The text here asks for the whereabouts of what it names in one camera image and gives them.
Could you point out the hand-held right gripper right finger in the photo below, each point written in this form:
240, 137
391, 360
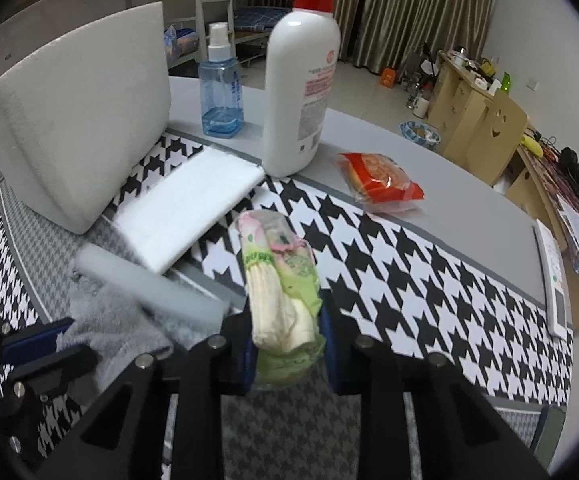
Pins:
337, 355

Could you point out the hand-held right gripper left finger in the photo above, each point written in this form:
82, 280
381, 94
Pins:
234, 360

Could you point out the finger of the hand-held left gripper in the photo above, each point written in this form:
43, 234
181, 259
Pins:
51, 370
34, 342

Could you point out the grey cloth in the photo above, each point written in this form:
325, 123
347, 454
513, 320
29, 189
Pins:
114, 335

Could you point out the green tissue pack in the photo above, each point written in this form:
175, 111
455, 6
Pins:
279, 285

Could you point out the white foam strip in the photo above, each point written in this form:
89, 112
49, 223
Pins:
154, 292

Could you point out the white tissues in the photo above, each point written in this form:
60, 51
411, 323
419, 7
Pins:
184, 215

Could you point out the white foam box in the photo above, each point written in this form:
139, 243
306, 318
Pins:
79, 120

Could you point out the houndstooth tablecloth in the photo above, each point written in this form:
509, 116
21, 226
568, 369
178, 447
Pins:
394, 270

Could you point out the red snack packet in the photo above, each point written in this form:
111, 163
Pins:
379, 180

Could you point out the white remote control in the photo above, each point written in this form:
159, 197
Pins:
554, 285

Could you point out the blue bowl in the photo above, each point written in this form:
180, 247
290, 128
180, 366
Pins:
419, 132

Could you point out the white lotion bottle red pump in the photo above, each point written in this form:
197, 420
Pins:
299, 100

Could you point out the white mug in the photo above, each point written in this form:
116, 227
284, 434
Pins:
422, 106

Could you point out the blue spray bottle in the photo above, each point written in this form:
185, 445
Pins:
222, 95

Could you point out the wooden chair with smiley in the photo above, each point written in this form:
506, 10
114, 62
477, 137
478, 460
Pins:
494, 130

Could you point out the orange stool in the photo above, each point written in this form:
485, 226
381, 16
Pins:
388, 77

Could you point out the yellow item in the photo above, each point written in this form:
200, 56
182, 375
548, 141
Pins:
532, 145

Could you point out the wooden desk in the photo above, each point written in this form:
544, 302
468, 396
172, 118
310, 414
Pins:
457, 90

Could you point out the blue mattress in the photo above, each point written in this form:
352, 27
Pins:
259, 19

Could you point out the brown curtain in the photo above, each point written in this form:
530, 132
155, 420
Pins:
349, 10
429, 10

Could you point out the white bunk bed ladder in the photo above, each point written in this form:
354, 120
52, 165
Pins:
198, 5

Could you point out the white wall socket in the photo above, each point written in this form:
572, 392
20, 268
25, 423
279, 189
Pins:
533, 85

